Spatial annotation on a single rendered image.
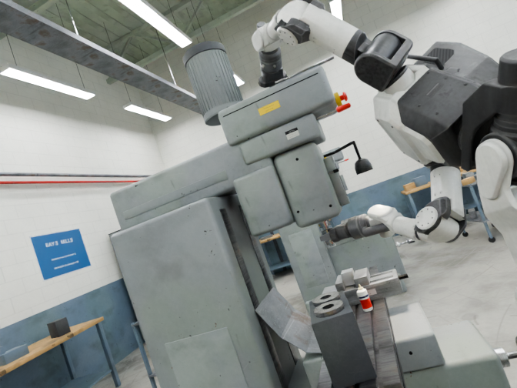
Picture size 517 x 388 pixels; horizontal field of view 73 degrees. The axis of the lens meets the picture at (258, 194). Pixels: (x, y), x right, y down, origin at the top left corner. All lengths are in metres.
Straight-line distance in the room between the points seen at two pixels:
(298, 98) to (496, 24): 7.70
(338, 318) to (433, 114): 0.59
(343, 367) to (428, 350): 0.48
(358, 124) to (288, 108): 6.70
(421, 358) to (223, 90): 1.29
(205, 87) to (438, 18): 7.52
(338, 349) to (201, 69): 1.20
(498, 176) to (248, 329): 0.99
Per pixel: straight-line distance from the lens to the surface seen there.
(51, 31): 3.86
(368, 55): 1.07
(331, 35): 1.12
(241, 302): 1.42
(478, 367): 1.54
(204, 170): 1.53
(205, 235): 1.41
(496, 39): 8.84
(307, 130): 1.40
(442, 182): 1.26
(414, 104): 1.06
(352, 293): 1.65
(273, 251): 8.34
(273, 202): 1.42
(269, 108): 1.43
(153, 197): 1.65
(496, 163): 0.91
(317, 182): 1.40
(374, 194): 8.00
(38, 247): 5.86
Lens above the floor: 1.42
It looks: 3 degrees up
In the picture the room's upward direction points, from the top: 20 degrees counter-clockwise
